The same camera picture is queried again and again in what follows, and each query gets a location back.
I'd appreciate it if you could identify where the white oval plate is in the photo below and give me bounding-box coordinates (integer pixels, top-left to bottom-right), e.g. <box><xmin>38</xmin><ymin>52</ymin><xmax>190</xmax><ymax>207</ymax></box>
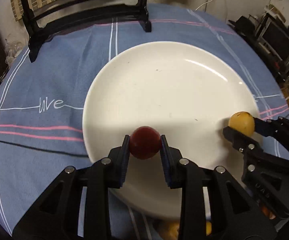
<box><xmin>82</xmin><ymin>41</ymin><xmax>262</xmax><ymax>219</ymax></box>

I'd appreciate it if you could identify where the dark red plum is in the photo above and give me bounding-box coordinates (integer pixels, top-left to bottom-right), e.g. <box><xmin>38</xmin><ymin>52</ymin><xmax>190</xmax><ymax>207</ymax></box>
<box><xmin>129</xmin><ymin>126</ymin><xmax>161</xmax><ymax>160</ymax></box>

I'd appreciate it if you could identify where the orange kumquat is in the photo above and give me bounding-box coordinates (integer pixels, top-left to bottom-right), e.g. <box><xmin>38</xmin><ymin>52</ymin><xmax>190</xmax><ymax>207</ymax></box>
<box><xmin>206</xmin><ymin>221</ymin><xmax>212</xmax><ymax>236</ymax></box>

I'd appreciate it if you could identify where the black framed round screen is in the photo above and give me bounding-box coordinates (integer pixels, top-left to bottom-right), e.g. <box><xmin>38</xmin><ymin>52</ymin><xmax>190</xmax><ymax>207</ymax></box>
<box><xmin>18</xmin><ymin>0</ymin><xmax>152</xmax><ymax>63</ymax></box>

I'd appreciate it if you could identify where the black shelf with monitor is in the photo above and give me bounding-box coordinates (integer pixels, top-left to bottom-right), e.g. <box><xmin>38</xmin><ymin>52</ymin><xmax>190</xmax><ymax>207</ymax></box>
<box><xmin>228</xmin><ymin>13</ymin><xmax>289</xmax><ymax>83</ymax></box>

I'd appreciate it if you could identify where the blue striped tablecloth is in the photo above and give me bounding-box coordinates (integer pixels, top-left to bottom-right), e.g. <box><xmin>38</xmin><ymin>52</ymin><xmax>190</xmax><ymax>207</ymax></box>
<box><xmin>0</xmin><ymin>4</ymin><xmax>289</xmax><ymax>235</ymax></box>

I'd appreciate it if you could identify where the small yellow-brown fruit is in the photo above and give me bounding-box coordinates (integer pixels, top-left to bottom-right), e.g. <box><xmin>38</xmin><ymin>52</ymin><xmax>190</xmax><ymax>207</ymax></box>
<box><xmin>228</xmin><ymin>112</ymin><xmax>255</xmax><ymax>137</ymax></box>

